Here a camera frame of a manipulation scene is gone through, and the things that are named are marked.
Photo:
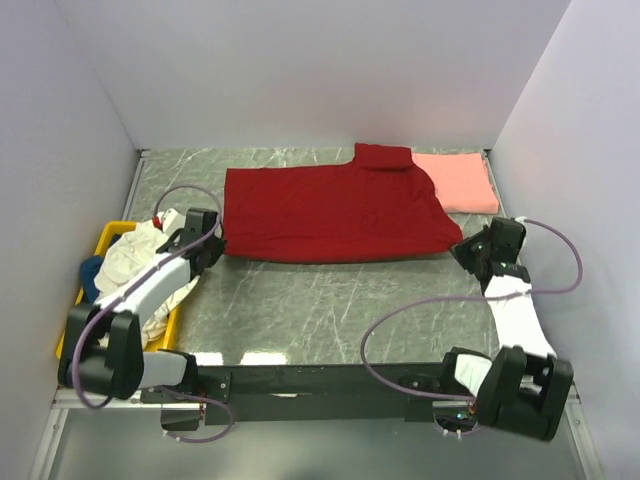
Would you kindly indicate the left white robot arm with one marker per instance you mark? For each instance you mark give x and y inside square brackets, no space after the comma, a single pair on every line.
[102,349]

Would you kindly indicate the dark red t shirt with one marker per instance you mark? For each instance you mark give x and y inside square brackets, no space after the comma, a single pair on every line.
[379,206]

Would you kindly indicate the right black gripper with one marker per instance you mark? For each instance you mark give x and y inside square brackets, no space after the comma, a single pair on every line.
[461,249]

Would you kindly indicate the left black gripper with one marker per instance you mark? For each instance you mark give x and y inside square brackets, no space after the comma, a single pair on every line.
[218,248]

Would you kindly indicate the cream white t shirt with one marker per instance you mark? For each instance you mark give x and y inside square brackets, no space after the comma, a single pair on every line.
[127,257]

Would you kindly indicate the folded pink t shirt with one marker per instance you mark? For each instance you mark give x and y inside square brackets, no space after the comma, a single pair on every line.
[461,182]

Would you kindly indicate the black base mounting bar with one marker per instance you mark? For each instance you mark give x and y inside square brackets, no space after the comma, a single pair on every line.
[313,392]

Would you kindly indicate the dark blue t shirt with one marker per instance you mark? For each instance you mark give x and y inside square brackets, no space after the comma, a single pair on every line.
[88,272]

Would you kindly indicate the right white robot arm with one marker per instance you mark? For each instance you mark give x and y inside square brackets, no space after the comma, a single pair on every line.
[523,390]

